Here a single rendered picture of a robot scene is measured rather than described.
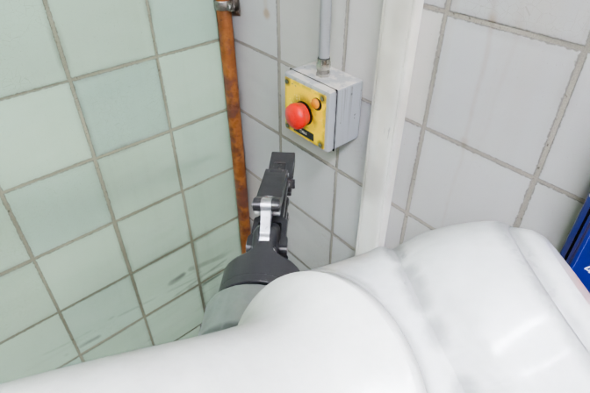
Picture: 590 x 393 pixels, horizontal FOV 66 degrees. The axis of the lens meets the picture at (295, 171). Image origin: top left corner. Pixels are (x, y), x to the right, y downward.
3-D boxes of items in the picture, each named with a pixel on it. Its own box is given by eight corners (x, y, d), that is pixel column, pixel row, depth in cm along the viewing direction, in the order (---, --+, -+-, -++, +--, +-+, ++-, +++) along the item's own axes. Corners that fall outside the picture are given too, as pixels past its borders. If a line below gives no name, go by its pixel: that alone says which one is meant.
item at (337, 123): (315, 115, 77) (317, 59, 72) (358, 138, 71) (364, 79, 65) (282, 129, 74) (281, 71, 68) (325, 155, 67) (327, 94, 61)
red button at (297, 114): (298, 117, 70) (298, 94, 68) (316, 127, 68) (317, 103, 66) (281, 125, 69) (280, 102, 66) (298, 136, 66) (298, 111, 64)
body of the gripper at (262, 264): (210, 276, 37) (231, 203, 44) (219, 339, 42) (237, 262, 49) (302, 282, 36) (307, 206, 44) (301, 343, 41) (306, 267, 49)
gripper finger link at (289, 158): (265, 189, 52) (264, 184, 52) (271, 156, 58) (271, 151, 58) (291, 190, 52) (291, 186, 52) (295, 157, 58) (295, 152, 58)
